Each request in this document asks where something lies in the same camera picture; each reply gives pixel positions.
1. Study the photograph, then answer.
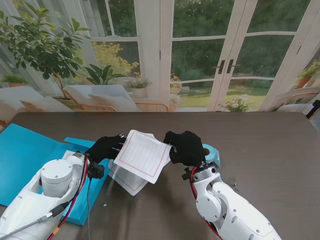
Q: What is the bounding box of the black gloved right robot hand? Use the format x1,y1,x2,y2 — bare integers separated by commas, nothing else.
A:
162,130,207,167

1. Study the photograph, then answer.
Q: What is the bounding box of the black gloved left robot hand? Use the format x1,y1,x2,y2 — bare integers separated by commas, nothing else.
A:
85,133,126,165

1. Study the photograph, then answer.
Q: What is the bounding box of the light blue label roll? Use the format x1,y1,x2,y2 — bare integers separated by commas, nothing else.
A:
201,143,222,168

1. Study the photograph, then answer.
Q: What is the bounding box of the blue plastic file box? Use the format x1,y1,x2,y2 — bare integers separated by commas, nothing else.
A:
0,123,111,227

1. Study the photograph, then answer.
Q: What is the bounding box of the small dark debris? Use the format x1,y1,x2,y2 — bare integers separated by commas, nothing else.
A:
228,176,240,195

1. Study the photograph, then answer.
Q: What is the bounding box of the black stand at table edge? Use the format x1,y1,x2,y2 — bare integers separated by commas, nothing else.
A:
306,99,320,120

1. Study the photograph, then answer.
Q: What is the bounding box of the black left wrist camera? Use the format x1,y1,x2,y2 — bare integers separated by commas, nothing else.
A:
87,161,105,180

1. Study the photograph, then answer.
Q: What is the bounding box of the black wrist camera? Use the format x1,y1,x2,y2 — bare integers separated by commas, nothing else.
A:
181,167,194,181
87,161,105,180

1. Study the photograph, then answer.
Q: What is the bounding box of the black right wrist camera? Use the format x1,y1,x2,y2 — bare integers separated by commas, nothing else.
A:
181,167,194,181

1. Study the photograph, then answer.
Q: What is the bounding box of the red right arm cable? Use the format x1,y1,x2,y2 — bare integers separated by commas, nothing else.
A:
189,167,221,239

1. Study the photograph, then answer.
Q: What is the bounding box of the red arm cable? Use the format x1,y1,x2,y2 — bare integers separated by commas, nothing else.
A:
48,153,91,240
189,167,221,239

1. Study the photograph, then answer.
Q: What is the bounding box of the red left arm cable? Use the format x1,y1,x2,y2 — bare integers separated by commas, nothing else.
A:
48,153,91,240

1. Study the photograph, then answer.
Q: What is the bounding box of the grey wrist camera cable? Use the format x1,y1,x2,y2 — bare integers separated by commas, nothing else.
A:
85,177,94,240

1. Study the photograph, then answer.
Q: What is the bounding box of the grey ethernet cable black plug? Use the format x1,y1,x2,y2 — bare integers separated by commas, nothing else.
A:
0,202,70,240

